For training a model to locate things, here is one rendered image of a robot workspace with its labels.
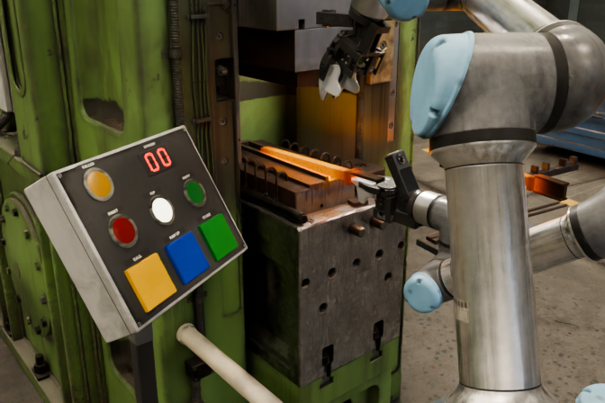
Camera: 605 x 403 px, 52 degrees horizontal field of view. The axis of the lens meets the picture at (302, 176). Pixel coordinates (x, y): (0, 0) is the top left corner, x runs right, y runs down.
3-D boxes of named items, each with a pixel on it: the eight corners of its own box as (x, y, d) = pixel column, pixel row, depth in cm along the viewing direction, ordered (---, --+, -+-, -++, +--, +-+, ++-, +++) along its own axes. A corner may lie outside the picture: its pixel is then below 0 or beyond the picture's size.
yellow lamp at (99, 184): (117, 196, 101) (114, 171, 100) (89, 202, 98) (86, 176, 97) (110, 191, 103) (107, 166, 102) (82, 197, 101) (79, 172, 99)
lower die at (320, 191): (354, 199, 164) (355, 168, 161) (295, 218, 152) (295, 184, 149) (261, 163, 195) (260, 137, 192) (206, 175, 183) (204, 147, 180)
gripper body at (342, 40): (347, 82, 120) (370, 27, 112) (321, 57, 124) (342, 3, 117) (375, 77, 124) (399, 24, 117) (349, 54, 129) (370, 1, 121)
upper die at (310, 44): (357, 64, 153) (359, 24, 150) (294, 72, 141) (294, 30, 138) (258, 49, 184) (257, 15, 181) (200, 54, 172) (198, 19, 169)
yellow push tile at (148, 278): (177, 291, 105) (156, 251, 104) (149, 312, 98) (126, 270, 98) (170, 293, 106) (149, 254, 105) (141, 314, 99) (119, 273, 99)
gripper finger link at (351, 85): (346, 111, 129) (357, 75, 123) (329, 94, 132) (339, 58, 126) (357, 107, 131) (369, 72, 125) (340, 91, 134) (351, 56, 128)
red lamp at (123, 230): (141, 242, 102) (139, 218, 100) (114, 249, 99) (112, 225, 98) (133, 236, 104) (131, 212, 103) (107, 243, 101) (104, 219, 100)
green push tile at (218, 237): (240, 246, 122) (221, 212, 121) (218, 261, 115) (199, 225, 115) (233, 249, 123) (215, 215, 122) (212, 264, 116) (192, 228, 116)
